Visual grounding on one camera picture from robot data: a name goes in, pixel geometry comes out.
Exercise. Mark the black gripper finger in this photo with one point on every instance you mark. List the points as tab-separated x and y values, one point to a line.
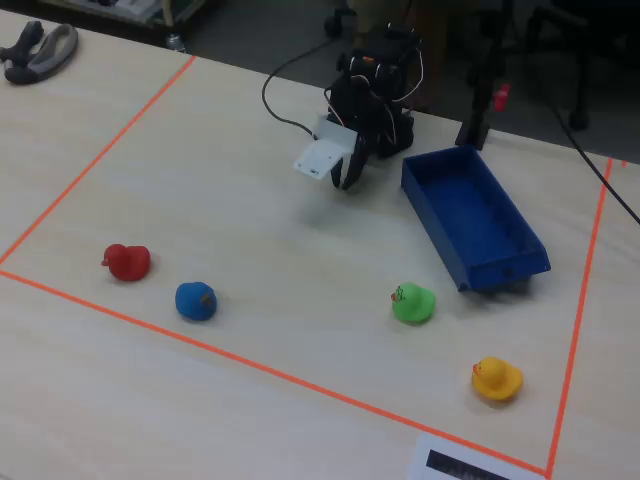
335	176
356	167

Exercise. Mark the red rubber duck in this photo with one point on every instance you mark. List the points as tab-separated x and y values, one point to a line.
127	262

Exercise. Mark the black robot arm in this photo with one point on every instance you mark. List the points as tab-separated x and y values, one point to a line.
392	132

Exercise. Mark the blue plastic box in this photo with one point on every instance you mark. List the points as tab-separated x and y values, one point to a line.
480	225

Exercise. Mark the green rubber duck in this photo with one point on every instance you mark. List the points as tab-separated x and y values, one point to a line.
414	304

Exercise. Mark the blue rubber duck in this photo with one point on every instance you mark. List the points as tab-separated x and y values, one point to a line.
194	301

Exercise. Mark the yellow rubber duck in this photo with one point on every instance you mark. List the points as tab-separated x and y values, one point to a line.
497	380

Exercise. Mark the black chair caster wheel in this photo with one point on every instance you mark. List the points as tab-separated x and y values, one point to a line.
332	24

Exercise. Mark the black upright stand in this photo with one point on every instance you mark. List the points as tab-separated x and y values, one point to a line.
477	90

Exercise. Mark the red clip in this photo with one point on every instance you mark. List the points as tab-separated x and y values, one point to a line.
501	97

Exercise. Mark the long orange tape strip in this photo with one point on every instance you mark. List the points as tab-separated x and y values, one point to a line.
260	367

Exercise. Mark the black office chair base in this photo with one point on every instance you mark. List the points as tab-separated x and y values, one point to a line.
570	50

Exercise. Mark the white printed paper sheet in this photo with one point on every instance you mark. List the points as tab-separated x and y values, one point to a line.
450	462

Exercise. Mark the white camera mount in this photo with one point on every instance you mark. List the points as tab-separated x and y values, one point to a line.
324	150

